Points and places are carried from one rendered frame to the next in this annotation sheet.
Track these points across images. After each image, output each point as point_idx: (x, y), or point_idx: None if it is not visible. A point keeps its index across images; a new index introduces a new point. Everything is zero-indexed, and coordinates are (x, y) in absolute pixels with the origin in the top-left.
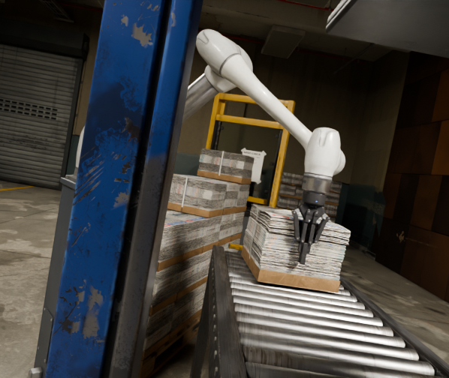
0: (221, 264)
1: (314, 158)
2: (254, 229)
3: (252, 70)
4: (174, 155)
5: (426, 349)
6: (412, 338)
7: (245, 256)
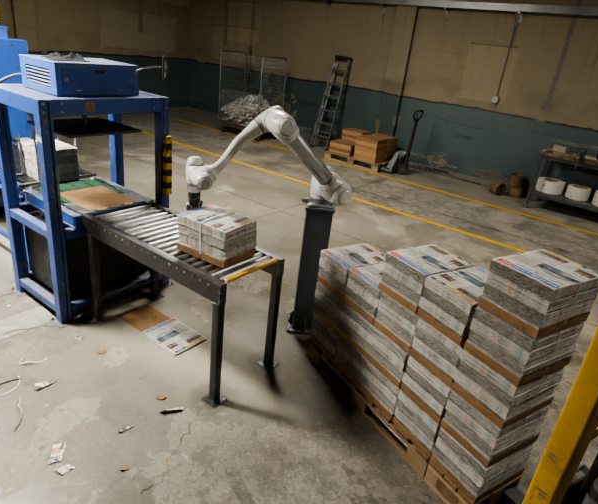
0: None
1: None
2: None
3: (275, 125)
4: (159, 150)
5: (126, 236)
6: (132, 238)
7: None
